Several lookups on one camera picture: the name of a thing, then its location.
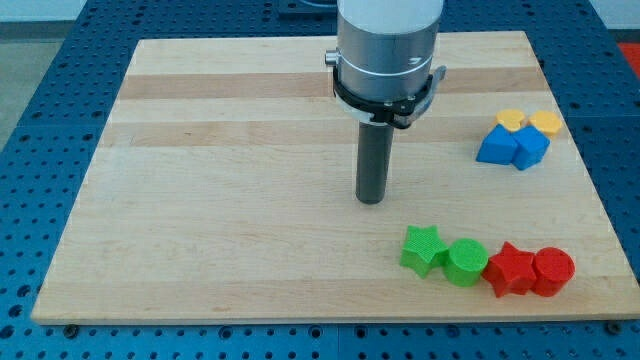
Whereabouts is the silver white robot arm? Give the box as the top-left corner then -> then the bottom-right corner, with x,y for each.
334,0 -> 444,103

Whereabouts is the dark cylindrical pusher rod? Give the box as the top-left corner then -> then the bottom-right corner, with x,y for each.
355,123 -> 394,204

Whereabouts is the light wooden board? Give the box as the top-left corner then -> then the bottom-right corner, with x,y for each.
31,31 -> 639,325

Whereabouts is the green star block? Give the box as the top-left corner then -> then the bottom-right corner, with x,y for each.
399,225 -> 449,278

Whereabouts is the green cylinder block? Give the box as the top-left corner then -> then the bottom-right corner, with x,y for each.
443,238 -> 489,287

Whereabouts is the blue triangular block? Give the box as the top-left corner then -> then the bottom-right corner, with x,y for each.
476,124 -> 518,165

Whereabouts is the yellow heart block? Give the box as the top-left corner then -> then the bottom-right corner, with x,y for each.
494,109 -> 526,132

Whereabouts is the red star block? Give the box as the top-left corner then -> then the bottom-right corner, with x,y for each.
482,241 -> 537,298

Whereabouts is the blue cube block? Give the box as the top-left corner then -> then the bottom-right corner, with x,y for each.
512,126 -> 550,170

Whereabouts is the yellow hexagon block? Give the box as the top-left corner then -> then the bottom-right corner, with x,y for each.
528,110 -> 563,139

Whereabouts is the red cylinder block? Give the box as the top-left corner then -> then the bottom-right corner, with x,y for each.
531,247 -> 575,297

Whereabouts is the black tool mounting bracket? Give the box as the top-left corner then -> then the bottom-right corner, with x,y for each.
332,65 -> 447,130

